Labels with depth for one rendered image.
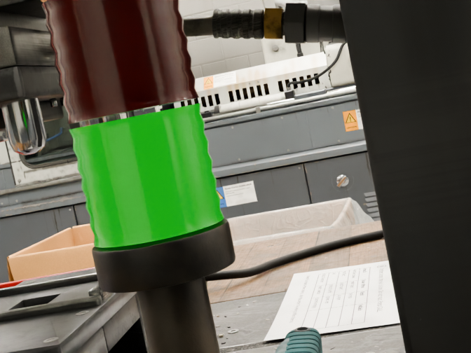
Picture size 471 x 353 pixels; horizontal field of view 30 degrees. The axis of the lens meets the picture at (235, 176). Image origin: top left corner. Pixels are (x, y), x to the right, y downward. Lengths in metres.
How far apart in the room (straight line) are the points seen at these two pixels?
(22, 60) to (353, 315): 0.35
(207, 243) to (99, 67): 0.05
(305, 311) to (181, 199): 0.50
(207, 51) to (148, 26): 6.86
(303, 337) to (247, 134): 4.48
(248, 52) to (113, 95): 6.74
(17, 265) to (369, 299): 2.30
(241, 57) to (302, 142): 2.11
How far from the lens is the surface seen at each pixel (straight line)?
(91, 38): 0.24
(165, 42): 0.24
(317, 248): 0.96
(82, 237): 3.45
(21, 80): 0.45
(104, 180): 0.24
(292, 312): 0.74
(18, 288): 0.61
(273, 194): 5.05
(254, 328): 0.71
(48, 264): 2.91
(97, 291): 0.51
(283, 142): 5.00
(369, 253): 0.92
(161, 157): 0.23
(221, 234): 0.24
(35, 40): 0.48
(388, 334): 0.64
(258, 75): 5.30
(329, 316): 0.71
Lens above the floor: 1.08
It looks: 5 degrees down
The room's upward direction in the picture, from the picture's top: 11 degrees counter-clockwise
